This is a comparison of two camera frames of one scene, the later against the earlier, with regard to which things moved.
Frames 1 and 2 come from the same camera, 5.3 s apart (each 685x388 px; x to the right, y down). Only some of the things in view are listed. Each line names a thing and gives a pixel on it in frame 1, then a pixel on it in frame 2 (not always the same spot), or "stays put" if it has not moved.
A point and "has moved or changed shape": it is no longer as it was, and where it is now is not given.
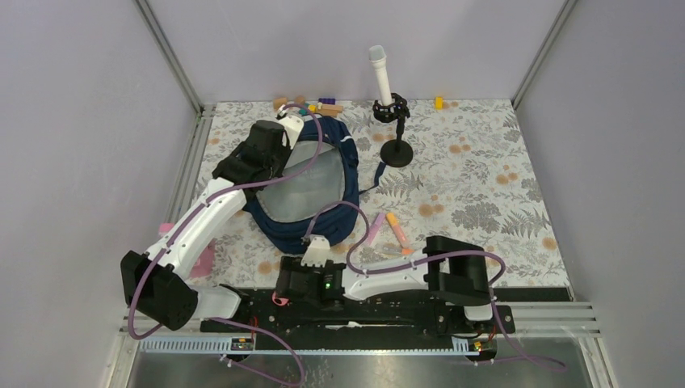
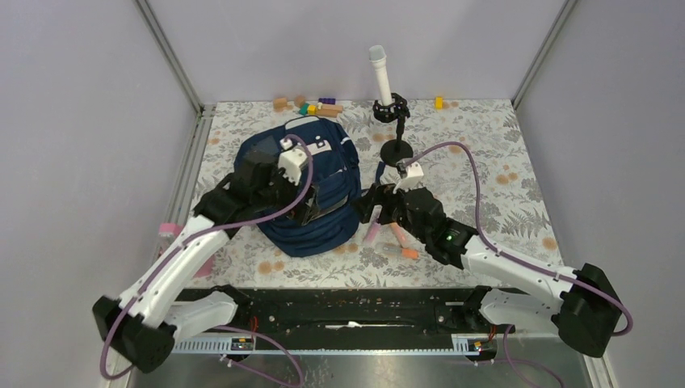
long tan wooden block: (329, 110) stays put
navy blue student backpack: (317, 194) has moved or changed shape
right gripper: (293, 263) → (379, 195)
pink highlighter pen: (374, 228) stays put
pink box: (203, 265) stays put
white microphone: (377, 56) stays put
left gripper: (286, 152) → (277, 174)
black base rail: (261, 314) stays put
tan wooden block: (278, 102) stays put
